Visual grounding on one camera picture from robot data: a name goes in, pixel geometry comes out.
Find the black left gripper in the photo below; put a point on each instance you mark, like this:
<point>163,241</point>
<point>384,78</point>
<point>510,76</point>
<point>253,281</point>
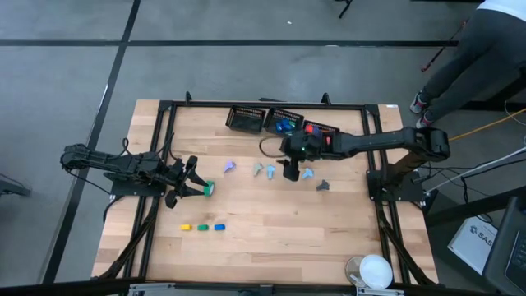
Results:
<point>174,177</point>

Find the thin black stand leg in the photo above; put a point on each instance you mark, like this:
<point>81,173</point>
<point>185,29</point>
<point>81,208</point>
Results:
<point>345,9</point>

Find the person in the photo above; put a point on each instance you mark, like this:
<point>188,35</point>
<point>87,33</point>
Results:
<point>472,61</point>

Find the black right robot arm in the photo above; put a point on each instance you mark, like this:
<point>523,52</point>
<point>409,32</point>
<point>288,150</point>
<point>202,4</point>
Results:
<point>370,141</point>

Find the yellow mini stapler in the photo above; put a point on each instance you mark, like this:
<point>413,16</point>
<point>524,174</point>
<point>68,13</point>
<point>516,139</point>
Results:
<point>186,227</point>

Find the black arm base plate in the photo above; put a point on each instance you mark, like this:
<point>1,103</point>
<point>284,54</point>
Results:
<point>135,191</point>
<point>404,197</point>

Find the black plastic mesh basket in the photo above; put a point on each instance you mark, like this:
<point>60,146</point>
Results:
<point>269,119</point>
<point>245,120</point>
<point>324,128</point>

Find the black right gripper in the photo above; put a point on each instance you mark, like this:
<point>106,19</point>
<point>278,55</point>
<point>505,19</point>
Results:
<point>306,148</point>

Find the light blue staple remover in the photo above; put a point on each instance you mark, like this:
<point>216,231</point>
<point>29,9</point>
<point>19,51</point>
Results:
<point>308,174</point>
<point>270,171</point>

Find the black desk crossbar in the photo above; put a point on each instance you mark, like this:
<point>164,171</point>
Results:
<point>472,206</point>

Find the white booklet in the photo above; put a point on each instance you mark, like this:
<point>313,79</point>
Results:
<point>472,246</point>

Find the clear round lid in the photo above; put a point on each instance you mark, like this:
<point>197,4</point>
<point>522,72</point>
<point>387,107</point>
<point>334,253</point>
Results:
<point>352,269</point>

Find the grey green staple remover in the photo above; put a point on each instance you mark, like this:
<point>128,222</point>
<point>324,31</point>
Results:
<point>257,169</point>

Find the dark grey staple remover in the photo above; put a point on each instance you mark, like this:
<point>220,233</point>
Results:
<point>323,186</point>

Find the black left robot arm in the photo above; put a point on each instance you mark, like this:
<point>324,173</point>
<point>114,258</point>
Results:
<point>107,161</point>

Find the purple staple remover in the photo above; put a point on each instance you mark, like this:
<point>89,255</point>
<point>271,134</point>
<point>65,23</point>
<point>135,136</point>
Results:
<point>229,167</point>

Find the silver aluminium rail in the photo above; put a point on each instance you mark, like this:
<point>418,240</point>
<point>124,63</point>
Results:
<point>382,292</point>
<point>152,289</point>

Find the black desk foot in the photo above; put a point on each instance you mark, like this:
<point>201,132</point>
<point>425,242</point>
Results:
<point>476,105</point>

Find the black equipment case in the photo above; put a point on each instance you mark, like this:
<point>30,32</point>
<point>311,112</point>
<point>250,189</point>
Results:
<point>509,255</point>

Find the black stand foot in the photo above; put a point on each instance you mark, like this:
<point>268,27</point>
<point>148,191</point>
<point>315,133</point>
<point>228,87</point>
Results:
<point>12,190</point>

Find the green tape roll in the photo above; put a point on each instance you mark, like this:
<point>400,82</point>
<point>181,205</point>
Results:
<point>209,188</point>

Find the black aluminium table frame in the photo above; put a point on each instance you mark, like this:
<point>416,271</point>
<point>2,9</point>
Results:
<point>205,104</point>

